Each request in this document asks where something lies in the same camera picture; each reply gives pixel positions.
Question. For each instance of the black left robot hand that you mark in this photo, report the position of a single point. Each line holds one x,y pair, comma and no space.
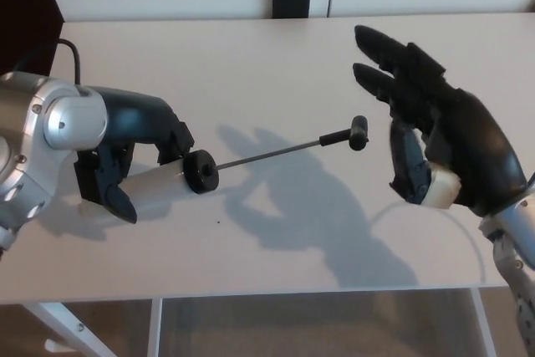
134,114

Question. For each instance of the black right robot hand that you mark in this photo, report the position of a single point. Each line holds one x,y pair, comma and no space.
468,144

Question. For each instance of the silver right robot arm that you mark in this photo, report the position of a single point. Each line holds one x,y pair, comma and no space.
522,223

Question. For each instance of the dark brown panel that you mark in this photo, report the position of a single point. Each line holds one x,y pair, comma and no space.
21,10

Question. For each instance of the white metal desk leg frame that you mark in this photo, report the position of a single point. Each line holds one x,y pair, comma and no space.
154,332
482,323

